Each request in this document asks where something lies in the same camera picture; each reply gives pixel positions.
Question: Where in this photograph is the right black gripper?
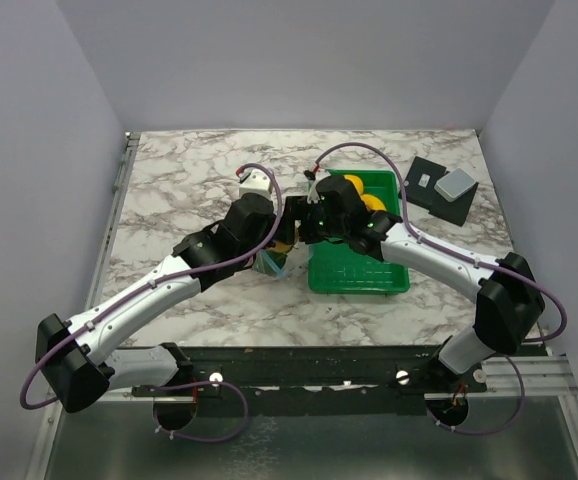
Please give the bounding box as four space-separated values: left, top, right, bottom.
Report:
274 196 348 245

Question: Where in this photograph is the peach fruit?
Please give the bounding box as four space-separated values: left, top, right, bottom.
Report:
272 241 295 254

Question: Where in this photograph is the clear zip top bag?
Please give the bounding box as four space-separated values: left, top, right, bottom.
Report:
251 242 301 278

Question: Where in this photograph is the green avocado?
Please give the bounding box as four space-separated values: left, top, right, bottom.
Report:
252 252 287 277

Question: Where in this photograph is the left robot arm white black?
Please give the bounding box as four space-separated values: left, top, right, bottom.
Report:
34 193 284 413

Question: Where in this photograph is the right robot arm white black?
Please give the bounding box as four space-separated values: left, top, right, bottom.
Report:
282 175 545 391

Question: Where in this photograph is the green plastic bin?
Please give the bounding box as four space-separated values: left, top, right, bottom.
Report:
308 169 410 295

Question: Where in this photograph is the yellow lemon back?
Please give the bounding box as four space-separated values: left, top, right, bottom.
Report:
343 174 364 196

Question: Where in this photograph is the yellow banana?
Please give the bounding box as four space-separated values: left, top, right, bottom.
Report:
361 194 387 211

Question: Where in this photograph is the black scale base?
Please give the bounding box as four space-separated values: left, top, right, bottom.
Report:
404 156 479 226

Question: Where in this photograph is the grey scale platform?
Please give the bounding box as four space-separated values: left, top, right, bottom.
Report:
434 168 477 202

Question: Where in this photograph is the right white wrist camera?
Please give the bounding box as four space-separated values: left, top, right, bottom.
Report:
303 169 329 204

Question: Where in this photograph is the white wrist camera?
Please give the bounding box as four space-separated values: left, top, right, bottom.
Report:
303 169 329 204
238 168 273 200

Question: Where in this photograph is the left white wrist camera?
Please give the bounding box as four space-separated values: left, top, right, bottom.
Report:
238 168 273 200

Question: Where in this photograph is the black mounting rail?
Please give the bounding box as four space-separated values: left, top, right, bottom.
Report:
131 345 486 416

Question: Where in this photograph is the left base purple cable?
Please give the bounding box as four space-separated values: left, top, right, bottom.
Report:
154 380 251 444

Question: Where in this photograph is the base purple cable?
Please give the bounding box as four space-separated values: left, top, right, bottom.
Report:
433 354 526 436
154 380 251 444

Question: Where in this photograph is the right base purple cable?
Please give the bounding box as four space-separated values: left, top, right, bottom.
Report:
433 354 526 436

